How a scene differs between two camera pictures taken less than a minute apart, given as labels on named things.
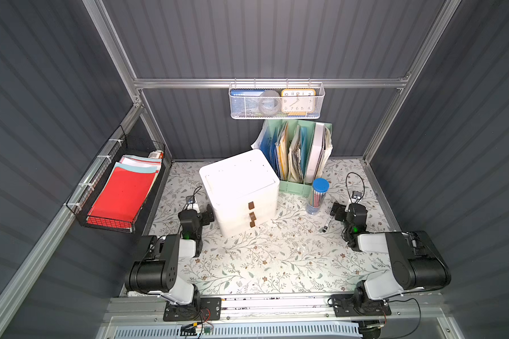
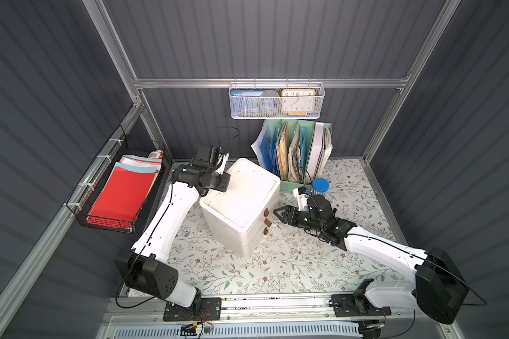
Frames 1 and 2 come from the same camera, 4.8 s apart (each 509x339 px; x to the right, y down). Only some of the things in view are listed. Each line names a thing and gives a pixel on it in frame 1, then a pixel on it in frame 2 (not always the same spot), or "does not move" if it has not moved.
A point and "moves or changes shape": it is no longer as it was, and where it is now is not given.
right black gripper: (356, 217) to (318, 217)
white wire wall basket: (276, 100) does not move
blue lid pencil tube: (320, 186) does not move
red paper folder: (121, 200) does not move
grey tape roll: (270, 102) does not move
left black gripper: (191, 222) to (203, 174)
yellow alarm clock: (298, 102) does not move
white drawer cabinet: (243, 190) moves or changes shape
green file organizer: (299, 151) does not move
